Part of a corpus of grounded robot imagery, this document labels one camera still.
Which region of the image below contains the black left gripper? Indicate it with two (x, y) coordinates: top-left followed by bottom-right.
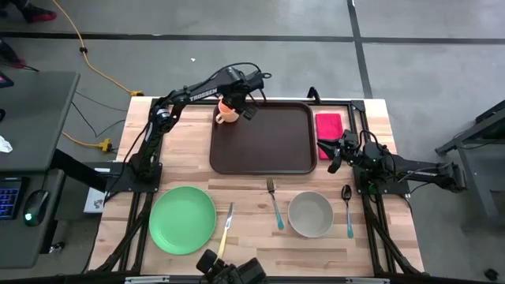
(220, 69), (264, 121)

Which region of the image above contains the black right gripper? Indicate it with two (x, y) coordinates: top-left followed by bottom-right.
(317, 129), (364, 174)

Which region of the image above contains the orange mug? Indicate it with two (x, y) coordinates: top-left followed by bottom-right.
(215, 98), (241, 125)

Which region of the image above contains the red cloth napkin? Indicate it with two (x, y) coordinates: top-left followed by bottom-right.
(315, 113), (343, 161)

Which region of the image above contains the spoon with blue handle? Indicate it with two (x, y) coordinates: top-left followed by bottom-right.
(341, 184), (355, 239)

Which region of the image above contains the beige bowl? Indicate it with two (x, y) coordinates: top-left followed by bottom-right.
(287, 191), (335, 239)

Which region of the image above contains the fork with blue handle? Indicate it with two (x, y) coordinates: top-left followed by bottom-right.
(266, 177), (285, 230)

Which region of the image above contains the knife with yellow handle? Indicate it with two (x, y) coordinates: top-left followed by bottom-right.
(215, 202), (235, 261)

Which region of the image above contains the green plate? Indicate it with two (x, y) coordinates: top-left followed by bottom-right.
(148, 185), (218, 256)

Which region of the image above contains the brown plastic tray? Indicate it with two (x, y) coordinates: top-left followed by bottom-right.
(209, 101), (318, 176)

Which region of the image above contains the grey metal table stand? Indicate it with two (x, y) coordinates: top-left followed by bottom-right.
(435, 99), (505, 230)

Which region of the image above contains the black handheld device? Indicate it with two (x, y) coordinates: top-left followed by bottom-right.
(196, 248), (267, 284)

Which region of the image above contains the white printed box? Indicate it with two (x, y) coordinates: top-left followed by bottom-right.
(83, 186), (107, 215)

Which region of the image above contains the grey desk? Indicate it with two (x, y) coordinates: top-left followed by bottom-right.
(0, 70), (80, 270)

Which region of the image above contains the person's shoe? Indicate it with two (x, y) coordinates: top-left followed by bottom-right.
(18, 2), (58, 24)
(0, 39), (28, 69)

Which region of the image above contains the black computer mouse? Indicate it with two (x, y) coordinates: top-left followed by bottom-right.
(22, 189), (51, 227)

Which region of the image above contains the backlit keyboard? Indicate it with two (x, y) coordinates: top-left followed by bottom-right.
(0, 177), (24, 221)

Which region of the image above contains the black aluminium table frame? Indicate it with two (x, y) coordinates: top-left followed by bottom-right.
(88, 96), (425, 277)

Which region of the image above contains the black clamp handle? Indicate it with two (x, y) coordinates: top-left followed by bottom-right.
(306, 86), (322, 104)

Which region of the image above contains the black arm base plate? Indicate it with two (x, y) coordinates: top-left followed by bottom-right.
(105, 161), (163, 194)
(353, 169), (411, 195)

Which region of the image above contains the yellow extension cable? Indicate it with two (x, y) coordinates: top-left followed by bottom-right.
(50, 0), (145, 98)
(61, 131), (114, 154)

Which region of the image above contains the thin black floor cable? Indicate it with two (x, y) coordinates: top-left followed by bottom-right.
(70, 101), (127, 139)
(70, 90), (128, 114)

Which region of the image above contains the silver metal bracket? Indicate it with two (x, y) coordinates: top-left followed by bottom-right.
(125, 275), (171, 284)
(345, 277), (391, 284)

